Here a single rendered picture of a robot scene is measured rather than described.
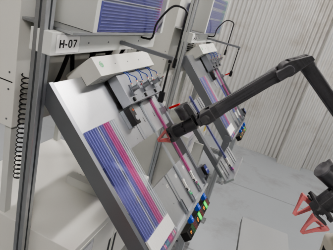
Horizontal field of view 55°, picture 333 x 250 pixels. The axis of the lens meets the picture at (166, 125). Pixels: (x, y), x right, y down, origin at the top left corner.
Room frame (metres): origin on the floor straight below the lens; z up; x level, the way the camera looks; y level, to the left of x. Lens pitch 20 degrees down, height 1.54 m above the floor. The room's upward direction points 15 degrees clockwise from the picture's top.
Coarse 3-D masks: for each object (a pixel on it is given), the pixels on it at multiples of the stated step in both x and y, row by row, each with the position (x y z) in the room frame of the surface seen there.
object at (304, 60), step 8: (304, 56) 1.35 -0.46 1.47; (312, 56) 1.30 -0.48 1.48; (280, 64) 1.34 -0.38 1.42; (288, 64) 1.31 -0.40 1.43; (296, 64) 1.30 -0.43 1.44; (304, 64) 1.30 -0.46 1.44; (312, 64) 1.31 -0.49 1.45; (296, 72) 1.30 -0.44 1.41; (304, 72) 1.32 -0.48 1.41; (312, 72) 1.31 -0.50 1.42; (320, 72) 1.32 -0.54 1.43; (312, 80) 1.32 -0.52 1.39; (320, 80) 1.31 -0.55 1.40; (320, 88) 1.31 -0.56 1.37; (328, 88) 1.31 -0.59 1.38; (320, 96) 1.32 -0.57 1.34; (328, 96) 1.31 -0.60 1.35; (328, 104) 1.31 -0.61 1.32
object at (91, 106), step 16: (64, 80) 1.07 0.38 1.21; (80, 80) 1.15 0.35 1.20; (64, 96) 1.02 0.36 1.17; (80, 96) 1.09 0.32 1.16; (96, 96) 1.17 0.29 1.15; (112, 96) 1.27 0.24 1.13; (80, 112) 1.04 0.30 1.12; (96, 112) 1.11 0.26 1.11; (112, 112) 1.20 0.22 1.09; (160, 112) 1.55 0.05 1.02; (80, 128) 0.98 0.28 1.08; (128, 128) 1.22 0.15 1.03; (144, 128) 1.33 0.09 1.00
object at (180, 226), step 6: (204, 186) 1.45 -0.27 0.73; (198, 192) 1.39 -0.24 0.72; (198, 198) 1.32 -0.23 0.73; (192, 204) 1.27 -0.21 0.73; (192, 210) 1.22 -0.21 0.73; (186, 216) 1.16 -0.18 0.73; (180, 222) 1.12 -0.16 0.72; (180, 228) 1.07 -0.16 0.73; (174, 240) 1.00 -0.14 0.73; (168, 246) 0.95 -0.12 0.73
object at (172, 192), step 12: (180, 168) 1.39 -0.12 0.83; (192, 168) 1.49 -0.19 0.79; (168, 180) 1.24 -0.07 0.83; (180, 180) 1.32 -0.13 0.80; (192, 180) 1.42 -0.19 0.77; (156, 192) 1.11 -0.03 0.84; (168, 192) 1.19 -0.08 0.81; (180, 192) 1.26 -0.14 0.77; (168, 204) 1.14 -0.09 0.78; (180, 204) 1.20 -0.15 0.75; (180, 216) 1.15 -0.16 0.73
